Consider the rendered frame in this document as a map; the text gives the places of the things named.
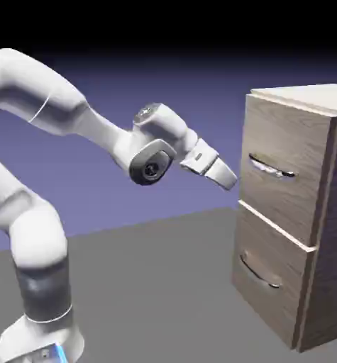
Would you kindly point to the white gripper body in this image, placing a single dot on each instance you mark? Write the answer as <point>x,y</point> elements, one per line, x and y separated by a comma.
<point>220,171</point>

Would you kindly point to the tall wood cabinet door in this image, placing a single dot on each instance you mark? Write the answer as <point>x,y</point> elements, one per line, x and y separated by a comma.
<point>281,158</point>

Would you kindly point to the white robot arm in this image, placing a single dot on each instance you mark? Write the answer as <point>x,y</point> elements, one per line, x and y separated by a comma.
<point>51,102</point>

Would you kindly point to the short wood cabinet door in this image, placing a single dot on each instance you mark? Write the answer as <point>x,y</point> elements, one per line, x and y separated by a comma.
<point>270,269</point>

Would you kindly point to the light wood cabinet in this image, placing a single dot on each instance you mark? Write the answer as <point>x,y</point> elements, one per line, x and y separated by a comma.
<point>331,227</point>

